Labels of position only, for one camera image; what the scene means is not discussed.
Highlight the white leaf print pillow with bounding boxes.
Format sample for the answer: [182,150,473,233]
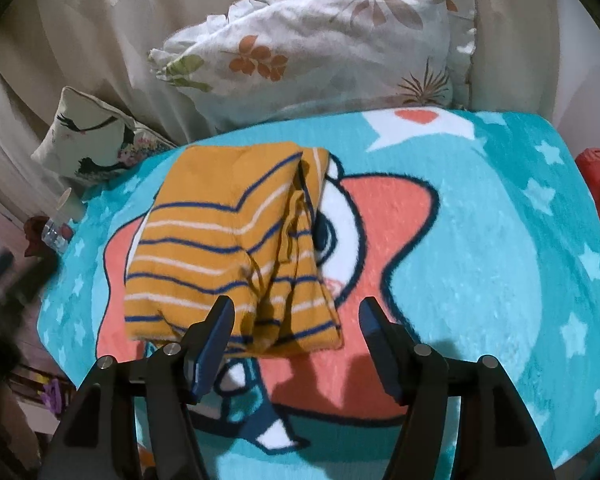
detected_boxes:
[147,0,478,133]

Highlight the bird and flower print pillow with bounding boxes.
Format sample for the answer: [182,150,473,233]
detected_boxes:
[30,86,178,188]

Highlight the white draped cloth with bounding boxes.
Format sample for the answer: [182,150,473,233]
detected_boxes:
[0,0,600,221]

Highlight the teal printed blanket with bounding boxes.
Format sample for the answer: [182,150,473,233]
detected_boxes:
[37,107,600,480]

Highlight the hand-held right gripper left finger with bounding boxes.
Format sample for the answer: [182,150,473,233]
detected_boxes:
[40,296,236,480]

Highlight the clear glass jar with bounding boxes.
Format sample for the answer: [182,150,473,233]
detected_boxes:
[41,217,73,251]

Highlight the dark red object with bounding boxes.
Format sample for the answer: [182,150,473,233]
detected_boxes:
[24,216,48,257]

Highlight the orange striped sweater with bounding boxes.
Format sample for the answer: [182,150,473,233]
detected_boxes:
[124,142,343,358]

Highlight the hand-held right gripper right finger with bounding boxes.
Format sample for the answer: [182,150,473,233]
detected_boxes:
[358,296,551,480]

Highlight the white paper cup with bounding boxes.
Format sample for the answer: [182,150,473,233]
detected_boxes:
[55,187,86,223]

